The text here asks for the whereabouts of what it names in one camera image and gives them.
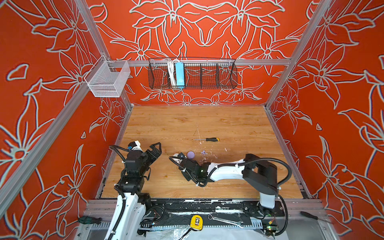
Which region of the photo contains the black wire wall basket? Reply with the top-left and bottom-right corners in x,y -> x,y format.
148,57 -> 238,90

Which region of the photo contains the green handled screwdriver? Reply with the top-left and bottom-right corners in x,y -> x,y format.
78,217 -> 103,225

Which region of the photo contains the clear mesh wall basket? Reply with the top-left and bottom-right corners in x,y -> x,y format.
85,55 -> 131,98

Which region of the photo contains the white coiled cable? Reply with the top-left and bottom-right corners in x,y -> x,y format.
166,59 -> 177,88

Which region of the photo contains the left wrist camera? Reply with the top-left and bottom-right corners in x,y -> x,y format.
127,141 -> 142,151

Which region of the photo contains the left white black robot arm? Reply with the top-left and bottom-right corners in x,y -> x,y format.
105,141 -> 165,240

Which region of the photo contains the yellow tape measure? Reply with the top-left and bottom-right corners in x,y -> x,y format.
190,215 -> 203,231

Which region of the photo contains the purple round puck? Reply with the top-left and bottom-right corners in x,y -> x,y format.
187,151 -> 196,160

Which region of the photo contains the yellow black handled screwdriver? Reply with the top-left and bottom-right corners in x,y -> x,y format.
194,138 -> 219,142

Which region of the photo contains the light blue box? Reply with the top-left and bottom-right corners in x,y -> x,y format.
175,62 -> 185,89

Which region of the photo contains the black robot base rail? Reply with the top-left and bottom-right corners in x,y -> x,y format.
139,199 -> 286,231

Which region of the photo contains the silver wrench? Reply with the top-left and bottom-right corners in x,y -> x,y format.
208,214 -> 244,229

